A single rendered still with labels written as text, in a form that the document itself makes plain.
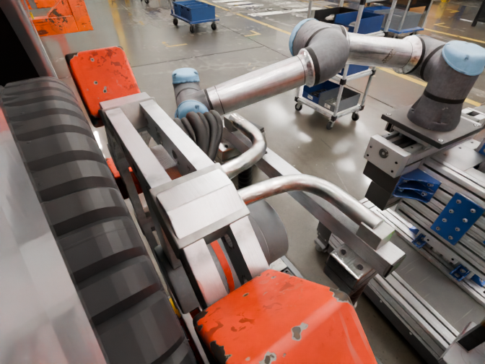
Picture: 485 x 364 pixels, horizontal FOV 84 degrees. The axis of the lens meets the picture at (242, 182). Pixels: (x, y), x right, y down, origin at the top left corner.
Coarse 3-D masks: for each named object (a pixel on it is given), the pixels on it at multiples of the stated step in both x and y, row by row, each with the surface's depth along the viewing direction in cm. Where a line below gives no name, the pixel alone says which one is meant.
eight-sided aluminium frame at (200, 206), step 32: (128, 96) 35; (128, 128) 29; (160, 128) 29; (128, 160) 29; (192, 160) 25; (128, 192) 58; (160, 192) 22; (192, 192) 22; (224, 192) 22; (160, 224) 23; (192, 224) 21; (224, 224) 21; (192, 256) 20; (256, 256) 22; (224, 288) 21; (192, 320) 62
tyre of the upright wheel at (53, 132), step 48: (0, 96) 24; (48, 96) 21; (48, 144) 17; (96, 144) 19; (48, 192) 15; (96, 192) 16; (96, 240) 15; (96, 288) 14; (144, 288) 15; (144, 336) 14
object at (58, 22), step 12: (60, 0) 288; (72, 0) 287; (48, 12) 291; (60, 12) 289; (72, 12) 292; (84, 12) 298; (36, 24) 282; (48, 24) 287; (60, 24) 292; (72, 24) 298; (84, 24) 304
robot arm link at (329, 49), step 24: (312, 48) 66; (336, 48) 66; (264, 72) 66; (288, 72) 66; (312, 72) 66; (336, 72) 69; (192, 96) 66; (216, 96) 65; (240, 96) 66; (264, 96) 68
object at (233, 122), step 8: (224, 120) 56; (232, 120) 54; (240, 120) 52; (232, 128) 55; (240, 128) 52; (248, 128) 50; (256, 128) 50; (248, 136) 50; (256, 136) 48; (264, 136) 49; (256, 144) 46; (264, 144) 47; (248, 152) 44; (256, 152) 45; (264, 152) 46; (232, 160) 42; (240, 160) 43; (248, 160) 43; (256, 160) 45; (224, 168) 41; (232, 168) 42; (240, 168) 43; (232, 176) 42
